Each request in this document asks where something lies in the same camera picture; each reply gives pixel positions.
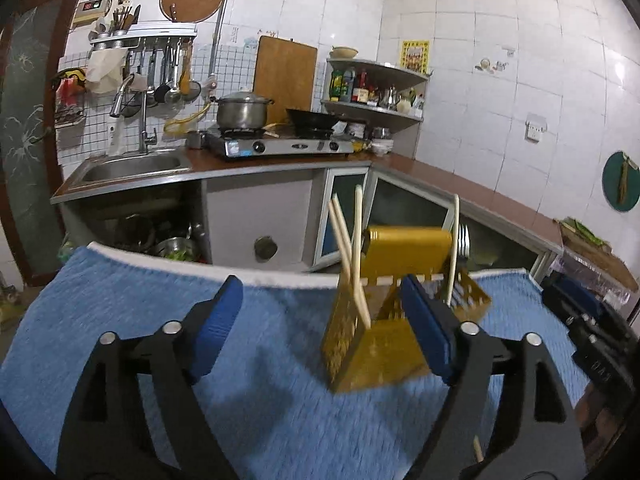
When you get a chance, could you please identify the vertical metal pipe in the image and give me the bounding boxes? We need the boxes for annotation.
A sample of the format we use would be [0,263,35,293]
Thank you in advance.
[207,0,241,91]

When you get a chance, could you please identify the yellow gas hose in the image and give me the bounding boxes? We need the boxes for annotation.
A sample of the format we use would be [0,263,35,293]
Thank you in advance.
[165,102,218,136]

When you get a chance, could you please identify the steel sink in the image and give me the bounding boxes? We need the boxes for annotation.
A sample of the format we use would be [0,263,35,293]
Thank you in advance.
[65,152,193,193]

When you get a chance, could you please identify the kitchen counter cabinet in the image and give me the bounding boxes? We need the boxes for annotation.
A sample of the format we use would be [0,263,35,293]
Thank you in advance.
[50,150,566,273]

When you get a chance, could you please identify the red hanging bag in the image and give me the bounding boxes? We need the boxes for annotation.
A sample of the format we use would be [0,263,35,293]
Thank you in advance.
[54,67,87,128]

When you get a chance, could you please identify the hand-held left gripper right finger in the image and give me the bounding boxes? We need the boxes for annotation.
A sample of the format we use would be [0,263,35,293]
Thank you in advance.
[399,274,587,480]

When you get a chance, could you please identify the wooden cutting board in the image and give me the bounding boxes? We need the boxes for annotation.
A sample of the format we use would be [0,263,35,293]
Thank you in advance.
[252,35,318,113]

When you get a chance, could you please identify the white hanging cloth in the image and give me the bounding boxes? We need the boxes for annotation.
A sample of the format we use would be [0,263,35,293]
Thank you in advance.
[86,50,127,95]

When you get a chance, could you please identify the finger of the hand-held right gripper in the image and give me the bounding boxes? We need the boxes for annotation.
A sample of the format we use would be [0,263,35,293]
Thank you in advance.
[542,272,626,341]

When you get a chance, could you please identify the beige temperature controller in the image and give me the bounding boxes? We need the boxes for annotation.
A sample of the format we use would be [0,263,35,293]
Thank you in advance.
[74,0,112,28]

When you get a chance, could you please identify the green vegetables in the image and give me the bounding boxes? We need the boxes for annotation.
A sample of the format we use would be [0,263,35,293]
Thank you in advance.
[562,217,608,243]

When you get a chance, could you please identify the yellow perforated utensil holder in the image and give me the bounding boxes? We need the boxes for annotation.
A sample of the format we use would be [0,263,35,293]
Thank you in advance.
[320,226,493,393]

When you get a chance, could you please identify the steel gas stove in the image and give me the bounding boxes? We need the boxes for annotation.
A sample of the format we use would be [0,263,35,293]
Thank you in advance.
[206,127,355,161]

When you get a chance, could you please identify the knife and utensil holder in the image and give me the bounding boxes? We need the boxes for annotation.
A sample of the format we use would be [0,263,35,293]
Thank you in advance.
[111,4,142,36]

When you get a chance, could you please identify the steel cooking pot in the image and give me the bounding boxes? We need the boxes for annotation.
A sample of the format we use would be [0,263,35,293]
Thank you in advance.
[214,91,276,131]

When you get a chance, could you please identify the steel basin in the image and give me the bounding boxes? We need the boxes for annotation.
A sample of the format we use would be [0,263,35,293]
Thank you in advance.
[152,237,198,262]

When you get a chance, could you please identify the steel faucet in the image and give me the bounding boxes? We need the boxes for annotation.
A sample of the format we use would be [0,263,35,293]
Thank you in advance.
[110,74,158,155]

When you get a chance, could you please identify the yellow wall poster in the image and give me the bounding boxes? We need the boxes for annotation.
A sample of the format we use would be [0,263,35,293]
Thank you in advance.
[400,40,430,72]

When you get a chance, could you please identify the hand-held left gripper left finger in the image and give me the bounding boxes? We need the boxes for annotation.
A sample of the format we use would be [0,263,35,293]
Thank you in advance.
[56,275,245,480]

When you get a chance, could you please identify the green round wall board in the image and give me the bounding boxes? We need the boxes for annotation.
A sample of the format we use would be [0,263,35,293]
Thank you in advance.
[601,151,640,212]

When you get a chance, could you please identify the black hanging ladle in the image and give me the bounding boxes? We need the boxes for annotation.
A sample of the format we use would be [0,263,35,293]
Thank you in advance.
[152,45,173,105]

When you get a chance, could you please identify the metal wall rack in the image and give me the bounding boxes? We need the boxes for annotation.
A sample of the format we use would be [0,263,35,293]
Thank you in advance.
[90,24,197,52]

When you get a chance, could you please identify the plastic-covered cabinet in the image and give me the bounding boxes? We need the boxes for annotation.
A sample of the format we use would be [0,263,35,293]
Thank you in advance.
[547,247,633,306]

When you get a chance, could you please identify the blue textured blanket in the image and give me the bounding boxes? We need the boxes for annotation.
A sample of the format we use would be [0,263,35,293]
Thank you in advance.
[0,242,593,480]

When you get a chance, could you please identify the black wok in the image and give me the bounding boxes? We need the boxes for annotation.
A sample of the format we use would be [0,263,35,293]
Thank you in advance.
[285,108,346,135]

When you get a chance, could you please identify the metal corner shelf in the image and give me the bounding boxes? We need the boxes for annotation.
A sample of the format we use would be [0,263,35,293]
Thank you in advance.
[321,56,432,123]

